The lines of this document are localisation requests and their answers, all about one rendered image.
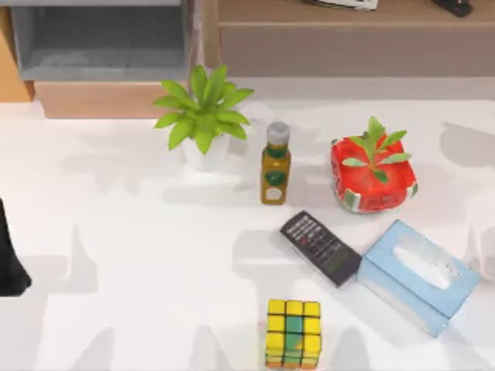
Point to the olive green bottle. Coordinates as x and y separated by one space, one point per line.
275 170

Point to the green plant in white pot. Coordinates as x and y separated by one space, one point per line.
203 116

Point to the black calculator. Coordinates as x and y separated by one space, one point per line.
321 247

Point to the red pot with green plant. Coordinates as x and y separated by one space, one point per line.
371 181

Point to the yellow puzzle cube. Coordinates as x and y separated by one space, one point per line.
294 334

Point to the pale wooden drawer front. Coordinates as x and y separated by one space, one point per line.
100 98

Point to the wooden open shelf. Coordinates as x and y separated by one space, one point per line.
348 42

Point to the light blue tissue box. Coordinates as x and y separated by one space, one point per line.
417 270

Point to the white stapler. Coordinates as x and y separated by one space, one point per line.
342 4

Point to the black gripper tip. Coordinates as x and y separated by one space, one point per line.
9 266

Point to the wooden cupboard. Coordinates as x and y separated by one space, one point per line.
11 73

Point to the black stapler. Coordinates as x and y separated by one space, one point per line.
454 5

